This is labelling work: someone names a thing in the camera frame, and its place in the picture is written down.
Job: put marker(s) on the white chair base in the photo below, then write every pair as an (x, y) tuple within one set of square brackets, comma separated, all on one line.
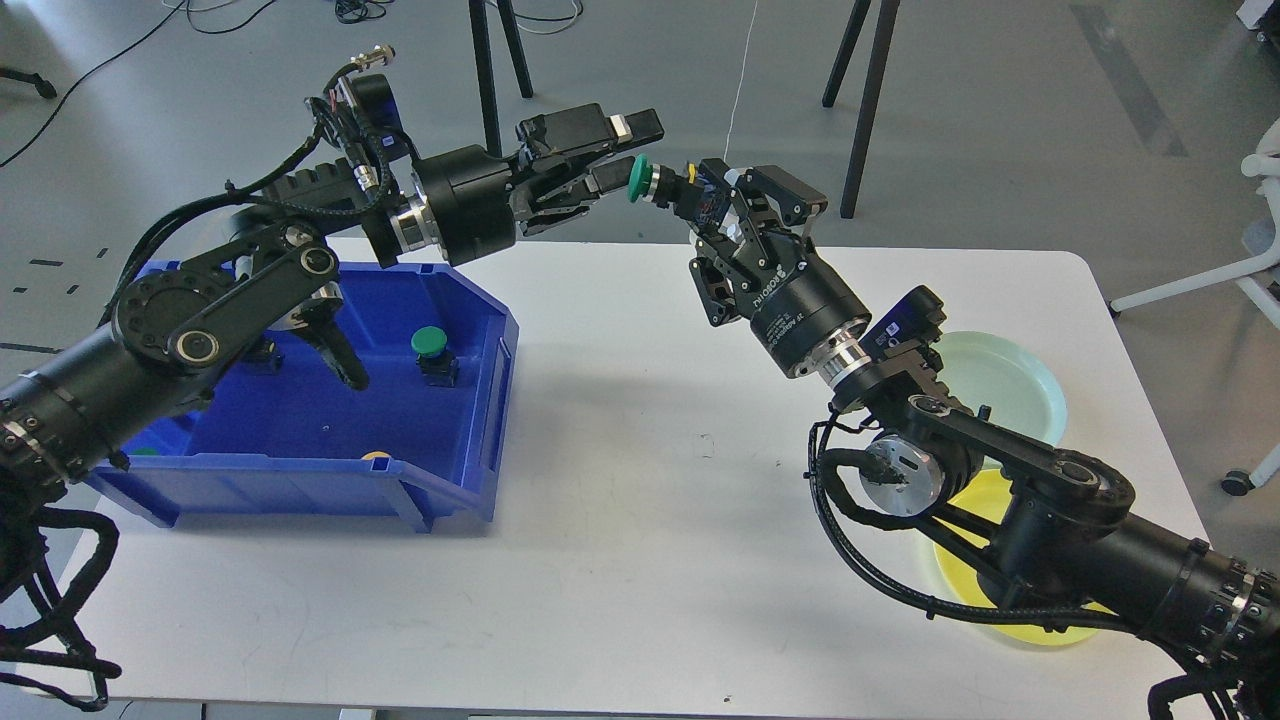
[(1255, 278)]

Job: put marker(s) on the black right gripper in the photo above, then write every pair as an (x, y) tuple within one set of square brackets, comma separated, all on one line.
[(761, 269)]

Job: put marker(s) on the yellow plate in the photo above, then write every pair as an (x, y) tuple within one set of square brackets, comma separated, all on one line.
[(988, 496)]

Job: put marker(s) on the pale green plate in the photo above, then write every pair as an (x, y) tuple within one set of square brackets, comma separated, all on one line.
[(985, 369)]

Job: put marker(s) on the black tripod leg right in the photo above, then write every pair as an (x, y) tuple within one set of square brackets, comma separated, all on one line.
[(880, 46)]

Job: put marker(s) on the green push button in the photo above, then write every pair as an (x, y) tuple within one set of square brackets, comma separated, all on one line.
[(436, 361), (702, 199)]

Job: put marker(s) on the yellow push button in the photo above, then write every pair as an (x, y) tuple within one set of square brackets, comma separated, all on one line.
[(262, 358)]

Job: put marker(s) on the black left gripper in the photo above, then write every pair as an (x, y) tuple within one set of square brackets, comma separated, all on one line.
[(479, 202)]

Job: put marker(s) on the blue plastic bin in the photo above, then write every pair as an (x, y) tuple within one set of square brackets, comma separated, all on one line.
[(291, 443)]

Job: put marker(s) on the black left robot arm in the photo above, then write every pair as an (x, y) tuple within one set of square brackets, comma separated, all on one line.
[(209, 279)]

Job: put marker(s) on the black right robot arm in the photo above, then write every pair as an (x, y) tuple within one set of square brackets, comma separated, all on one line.
[(1050, 532)]

